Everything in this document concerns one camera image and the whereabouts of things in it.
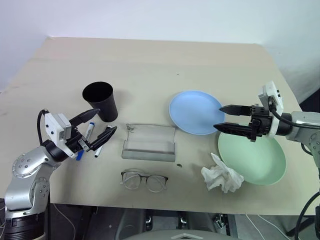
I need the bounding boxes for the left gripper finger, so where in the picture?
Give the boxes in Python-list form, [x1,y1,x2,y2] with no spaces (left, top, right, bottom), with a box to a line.
[87,125,118,153]
[68,108,101,131]

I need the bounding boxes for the black capped white marker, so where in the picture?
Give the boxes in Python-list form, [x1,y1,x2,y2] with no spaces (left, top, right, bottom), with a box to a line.
[94,124,112,159]

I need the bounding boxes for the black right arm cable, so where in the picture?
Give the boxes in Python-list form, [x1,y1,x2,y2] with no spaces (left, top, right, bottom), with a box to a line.
[267,96,320,130]

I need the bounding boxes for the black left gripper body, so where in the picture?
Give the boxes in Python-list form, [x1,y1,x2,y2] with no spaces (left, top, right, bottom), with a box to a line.
[65,124,95,154]

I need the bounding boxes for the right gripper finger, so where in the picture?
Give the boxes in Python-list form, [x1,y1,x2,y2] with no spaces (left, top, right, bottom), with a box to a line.
[219,104,252,117]
[213,121,254,141]

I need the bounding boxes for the light blue plate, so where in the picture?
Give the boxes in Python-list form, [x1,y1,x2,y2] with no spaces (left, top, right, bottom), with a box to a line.
[168,90,226,136]

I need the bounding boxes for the blue capped white marker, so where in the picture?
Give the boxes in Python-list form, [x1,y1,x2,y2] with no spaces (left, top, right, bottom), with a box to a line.
[76,121,97,162]

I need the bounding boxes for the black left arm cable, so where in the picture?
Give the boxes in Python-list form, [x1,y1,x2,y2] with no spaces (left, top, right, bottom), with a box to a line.
[36,108,51,146]

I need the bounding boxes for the thin white cord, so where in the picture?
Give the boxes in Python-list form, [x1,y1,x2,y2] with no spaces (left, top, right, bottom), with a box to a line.
[53,203,79,240]
[244,213,286,238]

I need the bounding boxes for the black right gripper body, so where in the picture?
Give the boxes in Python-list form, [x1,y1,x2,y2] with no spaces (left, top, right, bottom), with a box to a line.
[248,104,274,143]

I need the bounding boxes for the clear frame eyeglasses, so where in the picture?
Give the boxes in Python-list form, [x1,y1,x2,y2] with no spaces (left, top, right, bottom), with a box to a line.
[120,168,169,193]

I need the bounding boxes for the translucent grey glasses case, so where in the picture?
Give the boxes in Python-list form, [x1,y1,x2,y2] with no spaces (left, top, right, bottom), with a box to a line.
[121,123,177,163]

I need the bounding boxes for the light green plate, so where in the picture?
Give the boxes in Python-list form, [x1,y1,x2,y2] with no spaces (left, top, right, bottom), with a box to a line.
[217,131,287,186]

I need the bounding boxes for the black hanging cable loop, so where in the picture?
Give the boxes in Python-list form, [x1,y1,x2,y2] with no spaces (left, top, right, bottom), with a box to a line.
[294,191,320,240]

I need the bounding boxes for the white tissue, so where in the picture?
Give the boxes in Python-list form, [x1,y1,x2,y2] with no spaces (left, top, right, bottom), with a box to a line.
[201,152,245,194]

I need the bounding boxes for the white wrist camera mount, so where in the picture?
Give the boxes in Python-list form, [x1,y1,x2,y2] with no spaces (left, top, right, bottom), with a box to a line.
[258,80,285,137]
[44,112,79,160]

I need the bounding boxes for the black plastic cup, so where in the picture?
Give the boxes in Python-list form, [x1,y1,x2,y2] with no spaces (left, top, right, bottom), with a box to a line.
[81,81,119,123]

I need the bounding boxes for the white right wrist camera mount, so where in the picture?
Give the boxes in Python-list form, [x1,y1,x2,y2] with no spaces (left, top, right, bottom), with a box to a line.
[258,80,285,137]

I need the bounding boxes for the grey rounded shell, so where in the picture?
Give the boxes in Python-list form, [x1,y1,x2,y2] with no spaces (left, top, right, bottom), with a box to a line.
[123,228,245,240]

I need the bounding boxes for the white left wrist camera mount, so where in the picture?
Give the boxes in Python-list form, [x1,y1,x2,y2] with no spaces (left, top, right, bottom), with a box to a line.
[44,112,79,160]

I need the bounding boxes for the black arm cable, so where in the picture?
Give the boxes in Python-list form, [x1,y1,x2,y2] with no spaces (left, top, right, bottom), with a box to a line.
[36,108,51,146]
[267,96,320,130]

